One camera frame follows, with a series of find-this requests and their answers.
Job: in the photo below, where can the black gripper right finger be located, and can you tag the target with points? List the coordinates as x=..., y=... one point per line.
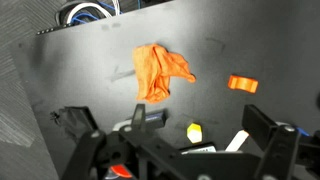
x=258, y=125

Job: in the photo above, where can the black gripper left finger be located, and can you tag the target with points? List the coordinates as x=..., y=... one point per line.
x=139, y=118

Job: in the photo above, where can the white marker pen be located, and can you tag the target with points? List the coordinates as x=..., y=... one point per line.
x=237, y=141

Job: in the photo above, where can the orange block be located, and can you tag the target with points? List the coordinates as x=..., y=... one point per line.
x=242, y=83

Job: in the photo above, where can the yellow block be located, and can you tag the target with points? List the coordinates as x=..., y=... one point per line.
x=194, y=133

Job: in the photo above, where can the orange cloth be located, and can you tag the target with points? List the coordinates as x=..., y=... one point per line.
x=154, y=66

